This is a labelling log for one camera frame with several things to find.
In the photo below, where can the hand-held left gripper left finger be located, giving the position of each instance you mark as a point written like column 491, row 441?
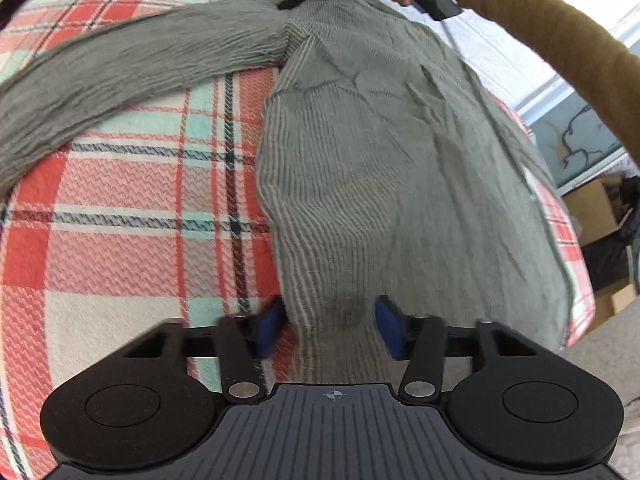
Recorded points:
column 267, row 329

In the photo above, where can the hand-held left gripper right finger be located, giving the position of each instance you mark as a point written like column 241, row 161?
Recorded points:
column 390, row 329

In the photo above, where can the green checked shirt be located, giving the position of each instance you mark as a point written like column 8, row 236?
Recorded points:
column 390, row 160

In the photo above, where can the person's right forearm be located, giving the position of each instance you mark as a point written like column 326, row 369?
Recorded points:
column 550, row 30

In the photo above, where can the red plaid blanket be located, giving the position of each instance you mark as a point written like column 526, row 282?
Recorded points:
column 125, row 210

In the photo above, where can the glass door with cartoon drawing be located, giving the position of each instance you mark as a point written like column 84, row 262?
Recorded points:
column 575, row 135

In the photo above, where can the flat cardboard box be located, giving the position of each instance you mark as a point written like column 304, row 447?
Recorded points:
column 617, row 302

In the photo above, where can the black bag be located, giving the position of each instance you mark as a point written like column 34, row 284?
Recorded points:
column 612, row 260

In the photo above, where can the black smartphone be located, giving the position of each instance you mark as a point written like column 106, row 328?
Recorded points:
column 17, row 2

